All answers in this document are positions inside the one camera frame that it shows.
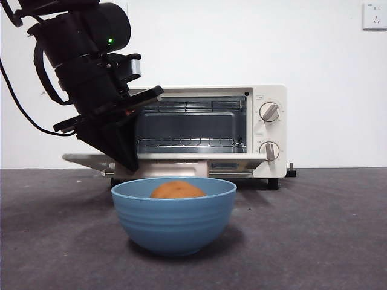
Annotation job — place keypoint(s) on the beige oven knob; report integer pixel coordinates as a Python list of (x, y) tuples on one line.
[(269, 151), (270, 112)]

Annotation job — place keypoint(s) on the black power plug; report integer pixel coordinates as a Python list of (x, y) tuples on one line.
[(291, 172)]

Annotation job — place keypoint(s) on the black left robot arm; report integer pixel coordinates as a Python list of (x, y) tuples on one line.
[(112, 21)]

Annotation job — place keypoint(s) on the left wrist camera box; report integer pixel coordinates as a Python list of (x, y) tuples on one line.
[(134, 66)]

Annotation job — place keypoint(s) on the blue bowl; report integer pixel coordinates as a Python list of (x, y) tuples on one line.
[(173, 223)]

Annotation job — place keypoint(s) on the white toaster oven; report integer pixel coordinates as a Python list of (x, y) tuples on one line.
[(269, 133)]

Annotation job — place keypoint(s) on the white wall socket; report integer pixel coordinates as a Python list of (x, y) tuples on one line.
[(376, 16)]

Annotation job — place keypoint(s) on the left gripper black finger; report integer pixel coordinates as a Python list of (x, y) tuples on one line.
[(104, 140), (130, 139)]

